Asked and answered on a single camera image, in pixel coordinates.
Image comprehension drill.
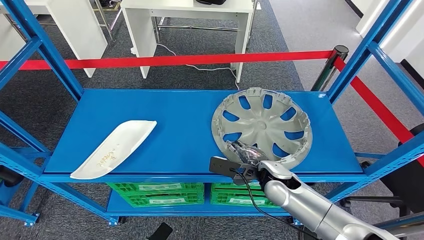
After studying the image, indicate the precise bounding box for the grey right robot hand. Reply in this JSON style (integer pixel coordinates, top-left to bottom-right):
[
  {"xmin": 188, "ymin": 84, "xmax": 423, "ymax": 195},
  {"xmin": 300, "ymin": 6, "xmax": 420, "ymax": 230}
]
[{"xmin": 226, "ymin": 140, "xmax": 270, "ymax": 167}]

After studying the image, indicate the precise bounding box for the grey plastic wheel hubcap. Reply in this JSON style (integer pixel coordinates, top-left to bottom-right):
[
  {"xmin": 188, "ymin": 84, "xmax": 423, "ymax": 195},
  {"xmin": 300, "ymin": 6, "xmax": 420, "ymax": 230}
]
[{"xmin": 210, "ymin": 87, "xmax": 314, "ymax": 170}]

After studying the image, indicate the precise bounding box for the white plastic trim part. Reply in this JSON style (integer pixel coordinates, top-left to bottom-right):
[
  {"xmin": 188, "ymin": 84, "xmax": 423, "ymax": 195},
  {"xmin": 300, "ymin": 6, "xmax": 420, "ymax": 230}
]
[{"xmin": 69, "ymin": 119, "xmax": 158, "ymax": 181}]

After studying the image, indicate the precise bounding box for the red barrier belt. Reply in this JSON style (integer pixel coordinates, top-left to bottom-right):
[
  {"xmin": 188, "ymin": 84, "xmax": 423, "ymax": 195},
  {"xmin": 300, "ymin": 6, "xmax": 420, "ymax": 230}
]
[
  {"xmin": 332, "ymin": 56, "xmax": 424, "ymax": 168},
  {"xmin": 0, "ymin": 50, "xmax": 335, "ymax": 71}
]

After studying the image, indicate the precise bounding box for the black office chair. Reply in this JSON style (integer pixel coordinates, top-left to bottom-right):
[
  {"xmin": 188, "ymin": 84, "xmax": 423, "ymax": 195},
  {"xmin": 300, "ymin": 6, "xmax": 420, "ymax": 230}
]
[{"xmin": 339, "ymin": 123, "xmax": 424, "ymax": 220}]

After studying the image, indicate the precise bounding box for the white desk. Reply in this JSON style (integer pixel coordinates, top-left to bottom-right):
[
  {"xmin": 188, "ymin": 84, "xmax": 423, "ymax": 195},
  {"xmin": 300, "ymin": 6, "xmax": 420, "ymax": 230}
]
[{"xmin": 120, "ymin": 0, "xmax": 254, "ymax": 84}]

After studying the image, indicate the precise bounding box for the white cabinet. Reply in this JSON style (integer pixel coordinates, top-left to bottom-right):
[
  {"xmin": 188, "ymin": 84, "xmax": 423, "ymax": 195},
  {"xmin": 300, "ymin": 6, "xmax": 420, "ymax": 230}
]
[{"xmin": 0, "ymin": 0, "xmax": 109, "ymax": 79}]

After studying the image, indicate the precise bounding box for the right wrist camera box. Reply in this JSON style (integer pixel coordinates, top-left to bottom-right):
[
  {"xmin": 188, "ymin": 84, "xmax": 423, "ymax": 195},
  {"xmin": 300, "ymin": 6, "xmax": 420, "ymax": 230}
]
[{"xmin": 208, "ymin": 156, "xmax": 264, "ymax": 186}]

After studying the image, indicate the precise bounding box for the black camera cable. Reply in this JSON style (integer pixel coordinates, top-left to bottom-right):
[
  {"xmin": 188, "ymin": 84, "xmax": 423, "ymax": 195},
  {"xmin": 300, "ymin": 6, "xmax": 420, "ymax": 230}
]
[{"xmin": 229, "ymin": 168, "xmax": 321, "ymax": 240}]

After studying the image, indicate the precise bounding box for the white power cable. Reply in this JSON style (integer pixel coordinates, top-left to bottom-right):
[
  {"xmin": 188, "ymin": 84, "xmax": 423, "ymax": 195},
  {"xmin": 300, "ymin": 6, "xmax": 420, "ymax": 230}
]
[{"xmin": 155, "ymin": 43, "xmax": 240, "ymax": 90}]

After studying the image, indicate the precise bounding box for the dark barrier post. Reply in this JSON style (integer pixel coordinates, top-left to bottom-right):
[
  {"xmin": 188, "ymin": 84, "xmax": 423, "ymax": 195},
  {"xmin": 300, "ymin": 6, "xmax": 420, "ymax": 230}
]
[{"xmin": 310, "ymin": 44, "xmax": 350, "ymax": 92}]

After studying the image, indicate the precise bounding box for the steel tube frame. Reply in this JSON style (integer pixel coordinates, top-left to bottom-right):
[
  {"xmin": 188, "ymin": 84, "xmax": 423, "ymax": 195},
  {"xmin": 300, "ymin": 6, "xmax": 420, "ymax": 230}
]
[{"xmin": 153, "ymin": 16, "xmax": 259, "ymax": 44}]

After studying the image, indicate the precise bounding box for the black corrugated hose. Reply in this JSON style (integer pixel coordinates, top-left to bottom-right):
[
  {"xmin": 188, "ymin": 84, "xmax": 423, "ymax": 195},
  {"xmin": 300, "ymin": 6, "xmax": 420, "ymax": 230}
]
[{"xmin": 0, "ymin": 165, "xmax": 24, "ymax": 188}]

